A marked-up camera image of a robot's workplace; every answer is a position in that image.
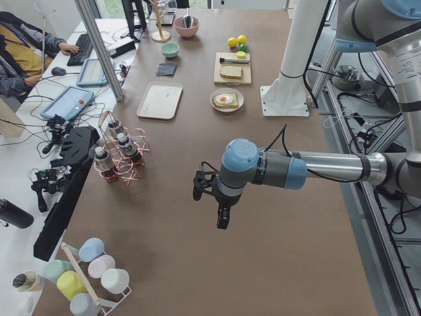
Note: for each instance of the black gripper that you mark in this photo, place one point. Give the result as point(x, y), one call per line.
point(225, 202)

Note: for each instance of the plain bread slice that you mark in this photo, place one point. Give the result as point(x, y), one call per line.
point(232, 72)

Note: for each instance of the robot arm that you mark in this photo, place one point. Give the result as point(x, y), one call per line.
point(362, 26)

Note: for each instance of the cream rabbit tray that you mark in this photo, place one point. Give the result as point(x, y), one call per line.
point(160, 101)

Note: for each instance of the bread slice with egg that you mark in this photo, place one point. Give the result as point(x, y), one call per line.
point(233, 105)

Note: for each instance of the white round plate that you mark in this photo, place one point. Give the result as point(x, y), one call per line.
point(240, 99)

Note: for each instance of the fried egg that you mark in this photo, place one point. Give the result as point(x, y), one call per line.
point(223, 99)

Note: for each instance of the tea bottle two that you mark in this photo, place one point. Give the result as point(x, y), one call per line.
point(126, 145)

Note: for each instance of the white pastel cup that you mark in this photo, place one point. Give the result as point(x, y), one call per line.
point(115, 280)

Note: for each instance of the pink pastel cup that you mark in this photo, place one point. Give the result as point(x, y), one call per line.
point(99, 265)

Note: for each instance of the tea bottle three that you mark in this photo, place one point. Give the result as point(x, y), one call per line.
point(102, 159)

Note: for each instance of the blue pastel cup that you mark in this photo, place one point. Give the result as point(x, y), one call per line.
point(91, 249)

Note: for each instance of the wooden cutting board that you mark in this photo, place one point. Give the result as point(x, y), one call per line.
point(246, 70)

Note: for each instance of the tea bottle one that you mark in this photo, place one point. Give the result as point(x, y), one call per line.
point(115, 128)

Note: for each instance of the white cup rack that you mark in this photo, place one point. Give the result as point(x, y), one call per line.
point(101, 297)

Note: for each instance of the grey folded cloth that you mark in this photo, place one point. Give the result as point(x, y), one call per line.
point(166, 69)

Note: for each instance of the grey pastel cup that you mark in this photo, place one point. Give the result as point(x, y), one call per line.
point(83, 305)

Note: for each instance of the half lemon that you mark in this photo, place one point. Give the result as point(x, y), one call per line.
point(241, 55)

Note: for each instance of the yellow pastel cup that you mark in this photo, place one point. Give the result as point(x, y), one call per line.
point(70, 284)

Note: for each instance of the green lime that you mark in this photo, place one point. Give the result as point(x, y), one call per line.
point(243, 47)

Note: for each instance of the mint green bowl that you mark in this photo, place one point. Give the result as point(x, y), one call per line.
point(170, 50)

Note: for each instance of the yellow lemon near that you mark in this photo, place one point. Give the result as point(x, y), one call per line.
point(232, 42)

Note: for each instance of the yellow lemon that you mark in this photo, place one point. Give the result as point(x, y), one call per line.
point(232, 42)
point(241, 39)

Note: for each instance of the green pastel cup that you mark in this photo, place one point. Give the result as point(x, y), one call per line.
point(56, 268)

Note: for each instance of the yellow lemon far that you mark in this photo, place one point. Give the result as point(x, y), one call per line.
point(241, 39)

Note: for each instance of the teach pendant near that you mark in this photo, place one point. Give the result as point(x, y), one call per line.
point(69, 103)

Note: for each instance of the teach pendant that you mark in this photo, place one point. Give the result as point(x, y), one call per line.
point(69, 103)
point(91, 75)

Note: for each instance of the wooden mug tree stand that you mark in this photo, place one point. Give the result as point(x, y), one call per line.
point(159, 10)

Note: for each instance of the teach pendant far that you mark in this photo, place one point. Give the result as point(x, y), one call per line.
point(91, 75)

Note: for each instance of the steel ice scoop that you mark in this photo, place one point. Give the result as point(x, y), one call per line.
point(187, 20)

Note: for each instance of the paper cup with steel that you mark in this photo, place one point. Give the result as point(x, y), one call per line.
point(29, 281)

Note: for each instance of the black water bottle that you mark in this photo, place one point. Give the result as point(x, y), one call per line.
point(14, 215)

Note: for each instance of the computer mouse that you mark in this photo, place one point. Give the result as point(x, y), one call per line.
point(58, 71)

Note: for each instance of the black keyboard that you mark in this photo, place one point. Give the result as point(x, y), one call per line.
point(85, 48)

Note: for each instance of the seated person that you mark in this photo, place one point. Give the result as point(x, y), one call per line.
point(26, 51)

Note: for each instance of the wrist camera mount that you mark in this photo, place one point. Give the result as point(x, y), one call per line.
point(204, 181)

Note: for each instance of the copper wire bottle rack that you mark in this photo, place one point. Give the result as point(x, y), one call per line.
point(122, 168)

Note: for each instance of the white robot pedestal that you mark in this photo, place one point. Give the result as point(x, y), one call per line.
point(287, 94)

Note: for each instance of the aluminium frame post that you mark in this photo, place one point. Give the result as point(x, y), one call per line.
point(88, 19)

